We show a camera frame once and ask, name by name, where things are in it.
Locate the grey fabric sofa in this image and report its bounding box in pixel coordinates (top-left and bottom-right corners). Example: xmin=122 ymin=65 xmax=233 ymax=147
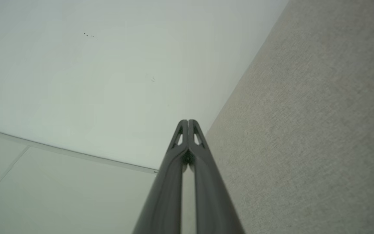
xmin=181 ymin=0 xmax=374 ymax=234

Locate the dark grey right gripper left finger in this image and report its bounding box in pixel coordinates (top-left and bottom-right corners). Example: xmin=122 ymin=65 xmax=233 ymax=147
xmin=132 ymin=119 xmax=189 ymax=234

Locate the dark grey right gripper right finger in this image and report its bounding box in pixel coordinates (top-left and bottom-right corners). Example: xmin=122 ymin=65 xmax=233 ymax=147
xmin=189 ymin=120 xmax=246 ymax=234

